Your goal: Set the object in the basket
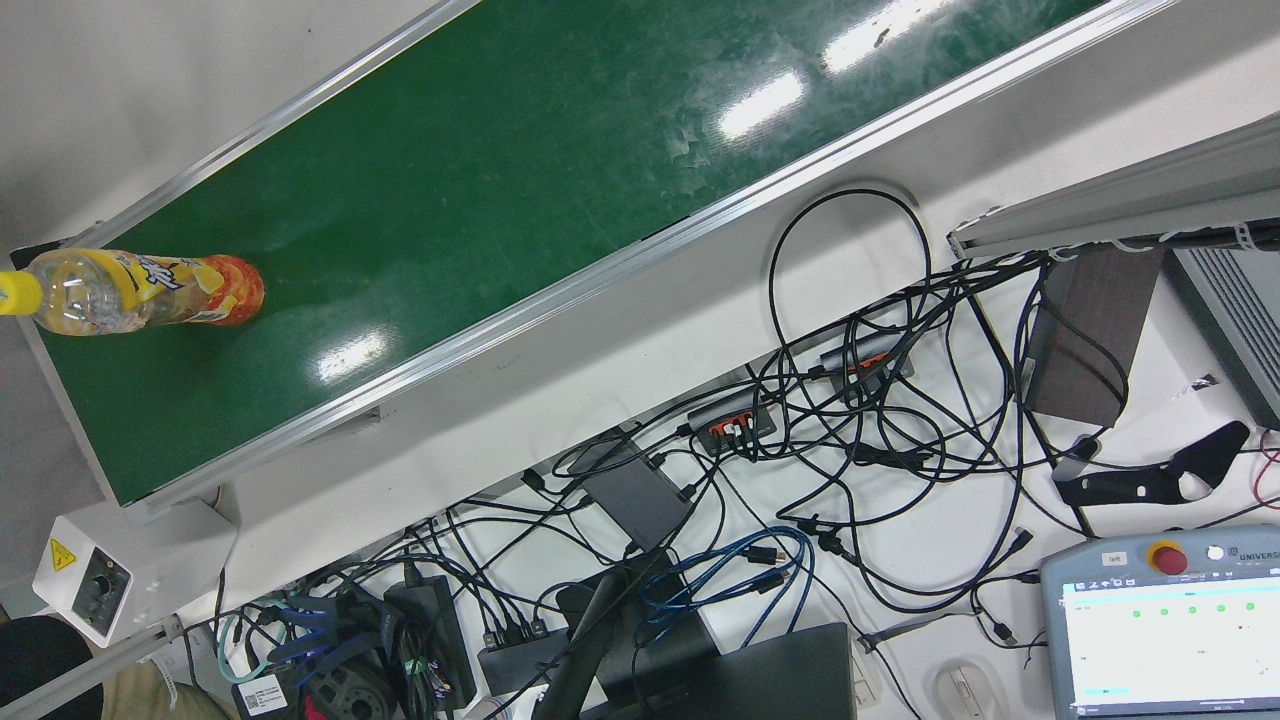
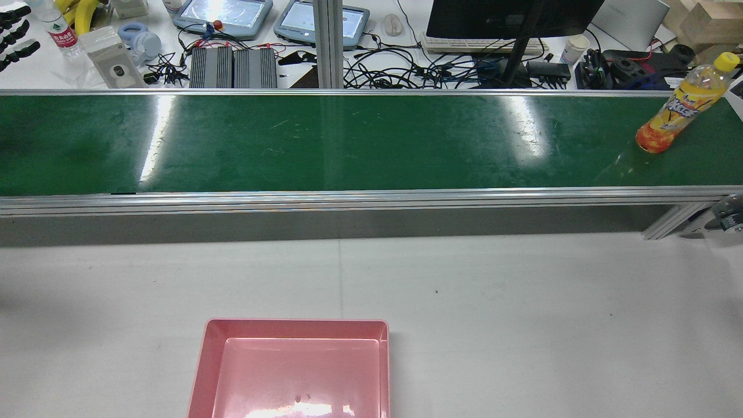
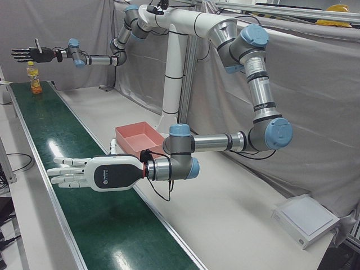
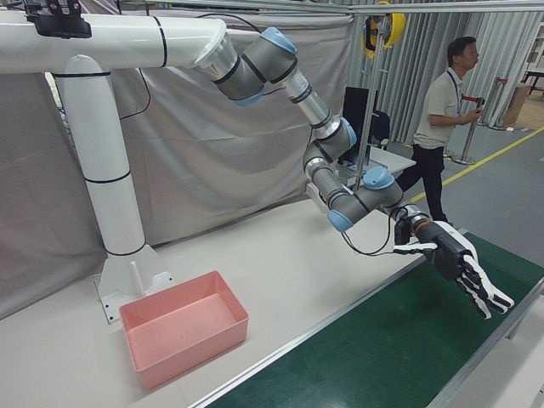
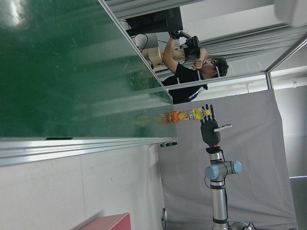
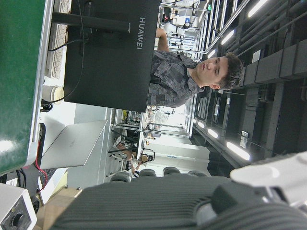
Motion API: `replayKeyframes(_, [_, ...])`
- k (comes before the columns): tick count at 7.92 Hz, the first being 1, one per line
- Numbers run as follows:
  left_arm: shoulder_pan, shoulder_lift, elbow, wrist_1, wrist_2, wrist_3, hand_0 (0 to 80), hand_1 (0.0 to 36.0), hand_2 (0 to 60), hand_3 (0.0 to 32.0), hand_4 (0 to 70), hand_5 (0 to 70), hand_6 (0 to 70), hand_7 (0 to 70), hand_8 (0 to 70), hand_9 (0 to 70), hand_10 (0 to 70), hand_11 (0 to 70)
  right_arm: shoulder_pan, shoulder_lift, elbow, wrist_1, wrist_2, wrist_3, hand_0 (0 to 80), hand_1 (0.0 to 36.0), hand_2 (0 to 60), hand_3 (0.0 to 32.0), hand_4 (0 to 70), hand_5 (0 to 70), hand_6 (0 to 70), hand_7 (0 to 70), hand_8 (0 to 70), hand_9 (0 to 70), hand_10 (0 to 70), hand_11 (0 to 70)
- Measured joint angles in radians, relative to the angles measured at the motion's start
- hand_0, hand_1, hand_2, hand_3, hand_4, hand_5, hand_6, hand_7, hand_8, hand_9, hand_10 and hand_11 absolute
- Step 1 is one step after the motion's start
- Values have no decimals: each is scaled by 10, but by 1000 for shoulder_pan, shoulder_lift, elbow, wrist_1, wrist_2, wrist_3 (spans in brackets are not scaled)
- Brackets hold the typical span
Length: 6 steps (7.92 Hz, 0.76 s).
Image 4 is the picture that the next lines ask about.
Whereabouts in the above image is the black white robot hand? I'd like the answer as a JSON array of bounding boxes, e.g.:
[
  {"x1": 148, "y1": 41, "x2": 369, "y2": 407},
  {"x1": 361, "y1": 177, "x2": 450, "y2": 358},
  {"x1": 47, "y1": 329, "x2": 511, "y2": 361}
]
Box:
[{"x1": 393, "y1": 219, "x2": 516, "y2": 320}]

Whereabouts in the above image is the pink plastic basket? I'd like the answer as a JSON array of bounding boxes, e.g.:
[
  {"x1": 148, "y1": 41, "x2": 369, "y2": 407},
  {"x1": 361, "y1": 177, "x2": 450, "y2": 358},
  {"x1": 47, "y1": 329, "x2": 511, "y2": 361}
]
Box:
[{"x1": 119, "y1": 270, "x2": 251, "y2": 378}]

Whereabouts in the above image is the green conveyor belt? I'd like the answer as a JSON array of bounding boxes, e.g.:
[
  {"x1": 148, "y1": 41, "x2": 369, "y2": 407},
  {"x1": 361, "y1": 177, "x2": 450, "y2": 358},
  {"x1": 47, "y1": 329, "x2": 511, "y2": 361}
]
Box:
[{"x1": 186, "y1": 229, "x2": 544, "y2": 408}]

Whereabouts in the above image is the white desk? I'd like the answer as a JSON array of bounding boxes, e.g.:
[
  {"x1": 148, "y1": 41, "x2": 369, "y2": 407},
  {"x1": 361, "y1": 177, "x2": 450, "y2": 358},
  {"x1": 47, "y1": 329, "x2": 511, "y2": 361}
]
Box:
[{"x1": 305, "y1": 146, "x2": 417, "y2": 213}]

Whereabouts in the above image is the man in beige polo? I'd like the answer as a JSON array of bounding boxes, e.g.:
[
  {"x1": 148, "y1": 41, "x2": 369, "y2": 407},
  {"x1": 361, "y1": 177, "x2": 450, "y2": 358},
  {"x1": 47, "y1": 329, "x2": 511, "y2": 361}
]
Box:
[{"x1": 397, "y1": 36, "x2": 486, "y2": 229}]

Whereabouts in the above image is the dark office chair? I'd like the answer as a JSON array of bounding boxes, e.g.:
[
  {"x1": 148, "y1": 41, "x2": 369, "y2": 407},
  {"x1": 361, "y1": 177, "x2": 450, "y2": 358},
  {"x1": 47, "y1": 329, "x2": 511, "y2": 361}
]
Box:
[{"x1": 368, "y1": 109, "x2": 390, "y2": 150}]

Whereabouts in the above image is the brown cardboard box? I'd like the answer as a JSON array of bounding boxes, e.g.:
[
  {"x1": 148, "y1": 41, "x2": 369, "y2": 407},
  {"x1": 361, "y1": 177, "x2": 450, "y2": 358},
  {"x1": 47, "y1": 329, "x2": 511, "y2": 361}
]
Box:
[{"x1": 503, "y1": 83, "x2": 532, "y2": 128}]

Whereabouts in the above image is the black computer monitor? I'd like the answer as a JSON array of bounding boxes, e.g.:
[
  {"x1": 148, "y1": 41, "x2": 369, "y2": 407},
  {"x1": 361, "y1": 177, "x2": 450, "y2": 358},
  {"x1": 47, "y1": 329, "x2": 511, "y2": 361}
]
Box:
[{"x1": 342, "y1": 86, "x2": 370, "y2": 148}]

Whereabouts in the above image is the black side table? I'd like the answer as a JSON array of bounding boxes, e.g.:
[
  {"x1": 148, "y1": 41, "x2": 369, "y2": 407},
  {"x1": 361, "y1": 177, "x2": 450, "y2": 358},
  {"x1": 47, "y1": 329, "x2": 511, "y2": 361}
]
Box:
[{"x1": 521, "y1": 70, "x2": 544, "y2": 99}]

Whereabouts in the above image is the grey fabric curtain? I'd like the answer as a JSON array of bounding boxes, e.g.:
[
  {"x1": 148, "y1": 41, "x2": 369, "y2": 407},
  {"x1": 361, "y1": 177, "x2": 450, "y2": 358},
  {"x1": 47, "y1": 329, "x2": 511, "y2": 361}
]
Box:
[{"x1": 0, "y1": 0, "x2": 356, "y2": 320}]

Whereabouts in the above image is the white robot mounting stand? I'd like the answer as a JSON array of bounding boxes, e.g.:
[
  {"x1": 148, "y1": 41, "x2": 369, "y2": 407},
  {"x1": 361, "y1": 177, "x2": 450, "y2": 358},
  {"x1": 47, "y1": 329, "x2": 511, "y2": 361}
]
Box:
[{"x1": 0, "y1": 12, "x2": 239, "y2": 326}]

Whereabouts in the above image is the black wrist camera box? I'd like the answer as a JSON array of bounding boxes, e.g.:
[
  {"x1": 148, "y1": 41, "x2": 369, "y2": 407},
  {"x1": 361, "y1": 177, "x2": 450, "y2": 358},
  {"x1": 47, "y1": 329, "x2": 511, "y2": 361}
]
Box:
[{"x1": 394, "y1": 216, "x2": 416, "y2": 248}]

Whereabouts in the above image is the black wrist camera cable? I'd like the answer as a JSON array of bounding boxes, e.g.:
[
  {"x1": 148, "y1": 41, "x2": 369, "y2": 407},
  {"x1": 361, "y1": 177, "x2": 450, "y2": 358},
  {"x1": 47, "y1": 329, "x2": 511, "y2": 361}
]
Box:
[{"x1": 339, "y1": 203, "x2": 397, "y2": 257}]

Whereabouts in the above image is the chrome stanchion post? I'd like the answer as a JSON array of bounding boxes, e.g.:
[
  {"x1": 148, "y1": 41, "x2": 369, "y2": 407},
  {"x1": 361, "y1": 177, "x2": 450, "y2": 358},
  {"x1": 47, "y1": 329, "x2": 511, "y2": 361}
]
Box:
[
  {"x1": 488, "y1": 76, "x2": 510, "y2": 132},
  {"x1": 450, "y1": 95, "x2": 486, "y2": 166}
]

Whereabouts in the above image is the yellow cable reel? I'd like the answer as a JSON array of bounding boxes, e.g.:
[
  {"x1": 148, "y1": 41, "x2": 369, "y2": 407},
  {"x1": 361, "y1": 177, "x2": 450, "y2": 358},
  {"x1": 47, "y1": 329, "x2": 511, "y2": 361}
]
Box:
[{"x1": 360, "y1": 12, "x2": 407, "y2": 60}]

